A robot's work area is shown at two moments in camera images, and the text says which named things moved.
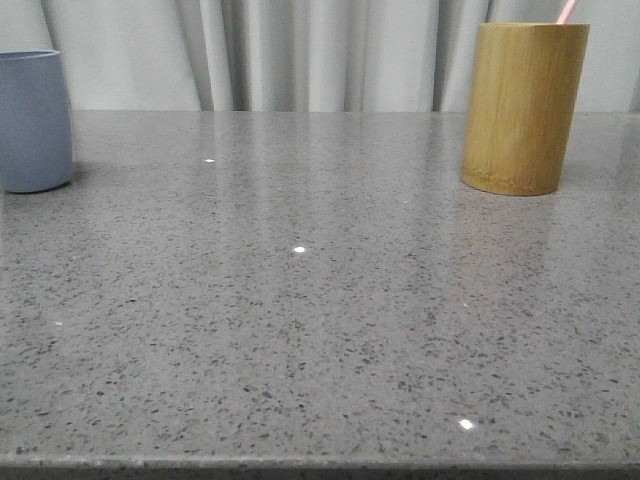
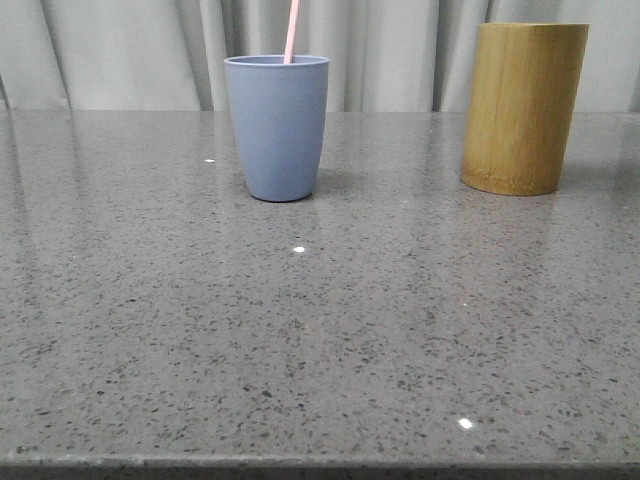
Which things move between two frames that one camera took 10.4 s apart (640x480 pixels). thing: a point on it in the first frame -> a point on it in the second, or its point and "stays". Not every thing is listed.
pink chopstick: x=568 y=5 -> x=291 y=33
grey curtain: x=304 y=55 stays
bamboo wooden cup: x=524 y=91 stays
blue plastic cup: x=36 y=125 -> x=280 y=111
